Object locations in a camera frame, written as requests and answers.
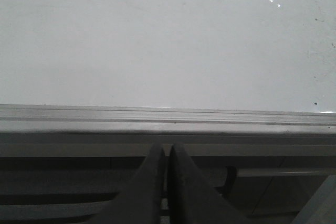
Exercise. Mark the white whiteboard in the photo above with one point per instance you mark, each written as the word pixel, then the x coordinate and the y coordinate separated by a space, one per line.
pixel 258 55

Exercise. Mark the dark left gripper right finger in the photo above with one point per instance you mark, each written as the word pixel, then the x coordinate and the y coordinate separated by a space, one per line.
pixel 191 198

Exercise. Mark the grey whiteboard marker tray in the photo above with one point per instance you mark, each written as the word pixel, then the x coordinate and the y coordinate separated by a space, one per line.
pixel 101 119

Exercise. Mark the white stand crossbar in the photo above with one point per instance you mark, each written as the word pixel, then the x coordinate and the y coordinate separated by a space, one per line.
pixel 284 172

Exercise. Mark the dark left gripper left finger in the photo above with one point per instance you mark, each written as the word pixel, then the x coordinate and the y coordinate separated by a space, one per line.
pixel 140 201

